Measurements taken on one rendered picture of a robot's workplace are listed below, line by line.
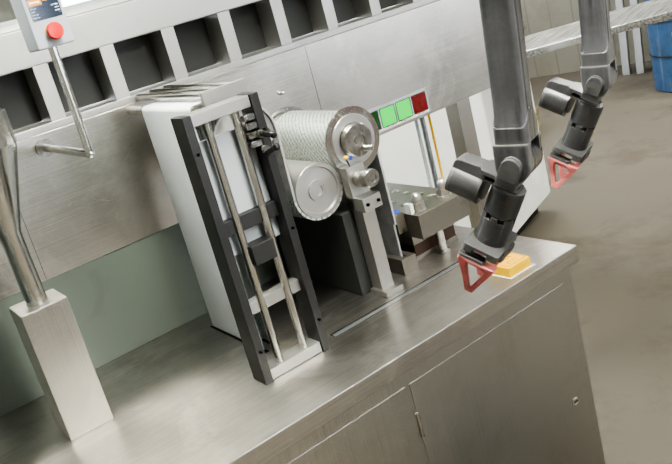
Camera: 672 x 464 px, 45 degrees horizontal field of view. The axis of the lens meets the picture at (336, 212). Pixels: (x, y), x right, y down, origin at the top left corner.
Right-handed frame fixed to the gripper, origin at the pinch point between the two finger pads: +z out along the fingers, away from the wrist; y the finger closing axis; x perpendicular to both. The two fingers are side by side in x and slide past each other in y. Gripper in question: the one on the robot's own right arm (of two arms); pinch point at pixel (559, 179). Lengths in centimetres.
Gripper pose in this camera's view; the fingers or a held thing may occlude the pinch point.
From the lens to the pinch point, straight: 188.6
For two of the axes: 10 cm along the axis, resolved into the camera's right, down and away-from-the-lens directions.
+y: -5.1, 3.8, -7.7
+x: 8.4, 4.2, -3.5
